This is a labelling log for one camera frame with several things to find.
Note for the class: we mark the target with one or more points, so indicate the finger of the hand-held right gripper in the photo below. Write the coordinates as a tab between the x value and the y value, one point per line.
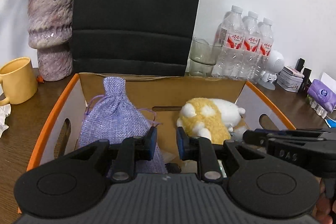
256	138
294	131

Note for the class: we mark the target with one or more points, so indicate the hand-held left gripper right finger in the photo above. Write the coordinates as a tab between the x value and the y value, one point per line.
182	144

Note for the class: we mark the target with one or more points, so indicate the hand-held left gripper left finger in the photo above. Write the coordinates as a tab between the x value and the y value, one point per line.
150	144

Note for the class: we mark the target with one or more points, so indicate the yellow and white plush toy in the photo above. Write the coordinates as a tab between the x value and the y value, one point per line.
207	119

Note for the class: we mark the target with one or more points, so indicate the red and orange cardboard box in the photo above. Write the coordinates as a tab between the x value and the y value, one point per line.
168	92

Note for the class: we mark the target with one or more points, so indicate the person's right hand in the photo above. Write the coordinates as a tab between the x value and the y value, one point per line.
324	209

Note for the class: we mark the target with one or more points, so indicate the strip of white vials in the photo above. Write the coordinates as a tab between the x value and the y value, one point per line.
316	107

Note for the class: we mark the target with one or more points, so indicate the blue and white packet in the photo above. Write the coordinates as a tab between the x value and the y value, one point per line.
331	123

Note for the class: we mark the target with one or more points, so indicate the purple tissue packet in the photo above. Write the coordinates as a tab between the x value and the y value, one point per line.
323	94

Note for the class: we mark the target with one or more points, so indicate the small black box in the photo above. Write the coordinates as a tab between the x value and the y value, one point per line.
299	64
306	78

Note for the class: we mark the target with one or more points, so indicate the small pink case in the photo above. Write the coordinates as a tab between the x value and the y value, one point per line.
292	71

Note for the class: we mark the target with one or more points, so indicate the white paper sheet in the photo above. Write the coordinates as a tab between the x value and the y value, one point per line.
329	78

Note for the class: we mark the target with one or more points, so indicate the white robot figure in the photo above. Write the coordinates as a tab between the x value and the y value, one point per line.
274	64

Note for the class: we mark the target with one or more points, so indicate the clear water bottle red label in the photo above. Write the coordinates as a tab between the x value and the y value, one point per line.
251	56
265	56
231	56

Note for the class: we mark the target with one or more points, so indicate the clear glass cup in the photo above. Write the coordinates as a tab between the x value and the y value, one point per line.
202	61

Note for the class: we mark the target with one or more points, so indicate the yellow mug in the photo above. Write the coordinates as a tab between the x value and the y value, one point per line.
18	79

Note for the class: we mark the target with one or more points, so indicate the crumpled white tissue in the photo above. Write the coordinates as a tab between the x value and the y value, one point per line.
4	119

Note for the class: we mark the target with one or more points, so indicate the mottled purple ceramic vase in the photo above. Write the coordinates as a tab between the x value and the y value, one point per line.
50	29

